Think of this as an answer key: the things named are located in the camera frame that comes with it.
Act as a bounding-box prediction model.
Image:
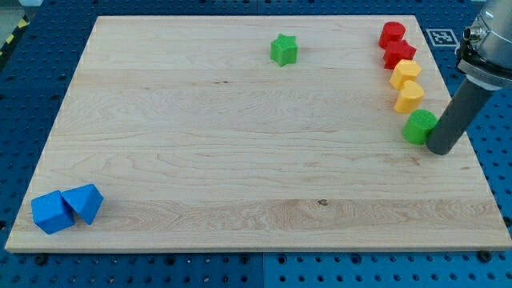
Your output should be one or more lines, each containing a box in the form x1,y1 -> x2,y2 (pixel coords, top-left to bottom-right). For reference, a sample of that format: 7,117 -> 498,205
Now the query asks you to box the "white fiducial marker tag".
426,28 -> 458,47

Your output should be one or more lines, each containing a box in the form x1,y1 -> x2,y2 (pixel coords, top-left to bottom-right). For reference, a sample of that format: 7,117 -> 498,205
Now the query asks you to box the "red star block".
383,40 -> 416,70

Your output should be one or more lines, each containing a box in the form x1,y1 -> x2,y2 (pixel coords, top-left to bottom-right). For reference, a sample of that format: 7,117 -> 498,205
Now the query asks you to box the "green star block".
270,34 -> 298,66

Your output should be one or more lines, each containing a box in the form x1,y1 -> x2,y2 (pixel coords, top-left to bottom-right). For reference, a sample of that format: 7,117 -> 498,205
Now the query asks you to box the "blue triangular block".
62,184 -> 104,225

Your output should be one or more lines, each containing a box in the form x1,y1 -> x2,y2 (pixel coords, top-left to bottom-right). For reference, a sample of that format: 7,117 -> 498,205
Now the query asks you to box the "red cylinder block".
378,22 -> 406,49

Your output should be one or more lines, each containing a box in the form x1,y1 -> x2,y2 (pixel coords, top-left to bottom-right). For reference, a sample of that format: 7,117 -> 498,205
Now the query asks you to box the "yellow heart block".
394,80 -> 425,114

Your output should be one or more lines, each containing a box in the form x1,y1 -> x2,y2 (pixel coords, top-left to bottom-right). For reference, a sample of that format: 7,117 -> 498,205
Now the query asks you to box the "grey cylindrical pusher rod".
426,76 -> 499,155

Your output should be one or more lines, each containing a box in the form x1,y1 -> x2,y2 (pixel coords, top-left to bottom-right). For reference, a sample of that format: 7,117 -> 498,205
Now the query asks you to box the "blue cube block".
31,190 -> 75,234

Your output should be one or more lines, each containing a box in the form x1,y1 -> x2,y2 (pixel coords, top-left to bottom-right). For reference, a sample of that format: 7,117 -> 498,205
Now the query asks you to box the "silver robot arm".
457,0 -> 511,89

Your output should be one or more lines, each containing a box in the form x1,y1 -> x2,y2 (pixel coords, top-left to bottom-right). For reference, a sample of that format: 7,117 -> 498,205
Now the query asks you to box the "wooden board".
6,15 -> 511,253

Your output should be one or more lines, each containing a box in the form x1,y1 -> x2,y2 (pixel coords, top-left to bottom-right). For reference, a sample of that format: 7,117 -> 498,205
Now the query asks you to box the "yellow hexagon block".
390,59 -> 422,90

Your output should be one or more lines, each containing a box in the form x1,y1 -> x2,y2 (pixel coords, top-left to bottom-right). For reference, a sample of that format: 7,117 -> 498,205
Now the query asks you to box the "green cylinder block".
402,110 -> 438,145

